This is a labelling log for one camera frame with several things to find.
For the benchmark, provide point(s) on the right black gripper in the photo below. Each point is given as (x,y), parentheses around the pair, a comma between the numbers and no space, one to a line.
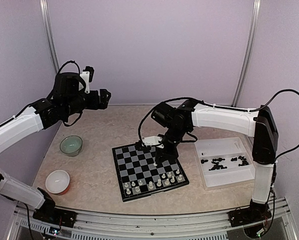
(165,155)

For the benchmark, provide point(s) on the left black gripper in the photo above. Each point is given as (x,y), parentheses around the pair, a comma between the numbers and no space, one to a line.
(94,104)

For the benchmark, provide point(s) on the white chess bishop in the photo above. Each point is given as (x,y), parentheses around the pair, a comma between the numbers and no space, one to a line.
(167,182)

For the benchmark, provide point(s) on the white chess king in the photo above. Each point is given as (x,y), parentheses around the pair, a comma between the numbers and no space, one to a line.
(159,183)

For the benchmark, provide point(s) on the white chess queen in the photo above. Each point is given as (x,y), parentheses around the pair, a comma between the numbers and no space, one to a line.
(150,185)

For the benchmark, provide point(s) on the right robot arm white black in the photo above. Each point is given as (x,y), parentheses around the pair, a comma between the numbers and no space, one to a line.
(251,122)

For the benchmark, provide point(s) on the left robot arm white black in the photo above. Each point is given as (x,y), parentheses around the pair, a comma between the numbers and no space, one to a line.
(70,95)

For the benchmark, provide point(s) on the black grey chess board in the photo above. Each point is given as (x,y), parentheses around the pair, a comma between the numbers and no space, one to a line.
(132,165)

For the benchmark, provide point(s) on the black chess piece far left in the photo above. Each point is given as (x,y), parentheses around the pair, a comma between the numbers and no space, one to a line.
(202,161)

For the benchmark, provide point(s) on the black chess pieces cluster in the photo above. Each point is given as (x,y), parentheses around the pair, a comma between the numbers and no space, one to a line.
(218,164)
(242,160)

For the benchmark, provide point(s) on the black chess pieces right cluster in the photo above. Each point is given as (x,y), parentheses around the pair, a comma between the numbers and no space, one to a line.
(242,160)

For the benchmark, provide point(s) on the green glass bowl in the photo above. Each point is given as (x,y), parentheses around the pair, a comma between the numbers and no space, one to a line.
(71,145)

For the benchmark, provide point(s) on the white plastic tray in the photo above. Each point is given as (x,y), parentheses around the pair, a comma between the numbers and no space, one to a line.
(233,175)

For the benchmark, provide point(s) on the white orange bowl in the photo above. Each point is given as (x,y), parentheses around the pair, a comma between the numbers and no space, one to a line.
(57,182)

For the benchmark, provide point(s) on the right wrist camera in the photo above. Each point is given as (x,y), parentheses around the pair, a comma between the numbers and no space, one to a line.
(149,142)

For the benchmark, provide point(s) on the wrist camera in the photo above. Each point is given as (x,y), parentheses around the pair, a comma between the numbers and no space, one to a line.
(149,142)
(87,76)

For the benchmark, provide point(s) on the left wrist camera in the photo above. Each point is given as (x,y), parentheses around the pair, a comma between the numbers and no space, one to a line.
(87,76)

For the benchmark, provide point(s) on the aluminium front rail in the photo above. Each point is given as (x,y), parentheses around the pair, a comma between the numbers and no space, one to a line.
(93,225)

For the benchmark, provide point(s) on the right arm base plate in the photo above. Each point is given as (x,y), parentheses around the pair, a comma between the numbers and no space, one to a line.
(245,216)

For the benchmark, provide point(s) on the left aluminium frame post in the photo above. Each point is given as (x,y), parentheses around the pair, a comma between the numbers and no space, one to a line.
(44,8)

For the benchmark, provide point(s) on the aluminium frame post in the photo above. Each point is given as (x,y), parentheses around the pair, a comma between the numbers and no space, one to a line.
(44,8)
(248,52)

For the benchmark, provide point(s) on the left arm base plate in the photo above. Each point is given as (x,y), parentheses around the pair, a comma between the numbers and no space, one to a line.
(56,216)

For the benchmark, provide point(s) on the right aluminium frame post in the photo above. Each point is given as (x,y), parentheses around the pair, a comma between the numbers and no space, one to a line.
(248,52)

